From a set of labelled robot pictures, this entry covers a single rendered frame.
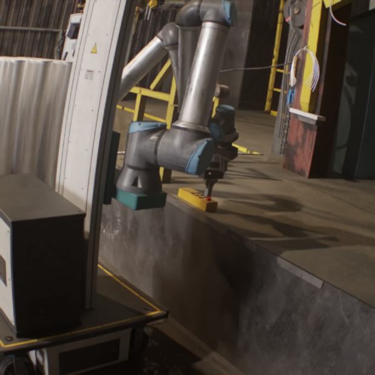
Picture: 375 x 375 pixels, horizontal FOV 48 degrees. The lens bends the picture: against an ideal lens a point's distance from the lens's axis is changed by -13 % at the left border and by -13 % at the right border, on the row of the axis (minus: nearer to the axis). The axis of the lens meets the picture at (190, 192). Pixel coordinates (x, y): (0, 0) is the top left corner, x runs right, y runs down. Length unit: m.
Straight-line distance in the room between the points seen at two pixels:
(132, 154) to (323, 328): 1.05
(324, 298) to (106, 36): 1.39
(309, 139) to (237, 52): 5.61
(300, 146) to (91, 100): 2.33
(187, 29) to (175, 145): 0.51
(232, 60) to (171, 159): 7.62
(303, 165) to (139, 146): 2.25
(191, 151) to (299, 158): 2.24
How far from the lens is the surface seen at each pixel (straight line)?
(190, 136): 1.73
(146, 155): 1.80
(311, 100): 3.73
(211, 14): 1.83
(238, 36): 9.28
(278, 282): 2.03
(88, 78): 1.94
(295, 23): 4.31
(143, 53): 2.34
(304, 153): 3.85
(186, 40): 1.94
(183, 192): 2.55
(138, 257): 2.92
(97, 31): 1.95
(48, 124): 4.82
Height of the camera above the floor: 1.43
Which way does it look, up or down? 15 degrees down
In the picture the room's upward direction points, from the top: 10 degrees clockwise
